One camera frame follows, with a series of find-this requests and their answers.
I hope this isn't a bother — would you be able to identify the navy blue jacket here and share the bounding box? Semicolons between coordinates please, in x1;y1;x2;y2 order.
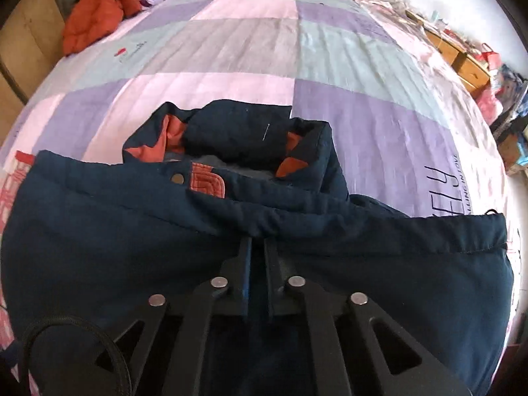
0;99;515;396

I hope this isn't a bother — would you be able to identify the orange padded jacket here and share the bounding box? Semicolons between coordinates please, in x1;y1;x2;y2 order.
62;0;143;56

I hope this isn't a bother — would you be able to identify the pastel patchwork bed sheet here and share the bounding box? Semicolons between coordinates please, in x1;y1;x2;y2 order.
0;0;521;339

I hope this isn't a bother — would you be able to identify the colourful clutter pile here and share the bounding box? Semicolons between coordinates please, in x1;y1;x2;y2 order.
474;62;528;174

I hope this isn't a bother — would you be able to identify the red bag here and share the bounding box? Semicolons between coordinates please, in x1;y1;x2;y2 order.
478;43;501;69

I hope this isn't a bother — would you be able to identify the wooden nightstand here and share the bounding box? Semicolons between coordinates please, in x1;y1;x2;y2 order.
425;29;491;95

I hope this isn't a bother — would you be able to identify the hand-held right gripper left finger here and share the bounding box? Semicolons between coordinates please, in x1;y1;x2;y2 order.
97;237;253;396

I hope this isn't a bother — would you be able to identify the wooden wardrobe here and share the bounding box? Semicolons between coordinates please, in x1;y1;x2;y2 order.
0;0;69;145

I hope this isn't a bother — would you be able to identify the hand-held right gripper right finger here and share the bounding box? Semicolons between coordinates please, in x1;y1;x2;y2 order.
264;241;471;396

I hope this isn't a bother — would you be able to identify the red checked blanket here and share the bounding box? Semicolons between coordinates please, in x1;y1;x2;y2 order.
0;150;38;347

